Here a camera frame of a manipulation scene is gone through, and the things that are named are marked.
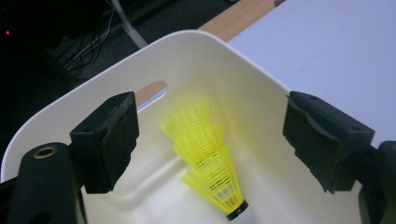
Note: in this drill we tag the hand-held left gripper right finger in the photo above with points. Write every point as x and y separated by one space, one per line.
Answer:
330 143

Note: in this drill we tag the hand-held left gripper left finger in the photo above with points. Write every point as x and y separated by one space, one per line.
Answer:
106 143

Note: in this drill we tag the yellow plastic shuttlecock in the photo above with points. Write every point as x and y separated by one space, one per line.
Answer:
222 193
202 149
190 119

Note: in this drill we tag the white plastic storage bin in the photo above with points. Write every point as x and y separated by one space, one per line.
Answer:
218 68

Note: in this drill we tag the grey metal table frame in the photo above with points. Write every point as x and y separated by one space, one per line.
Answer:
129 26

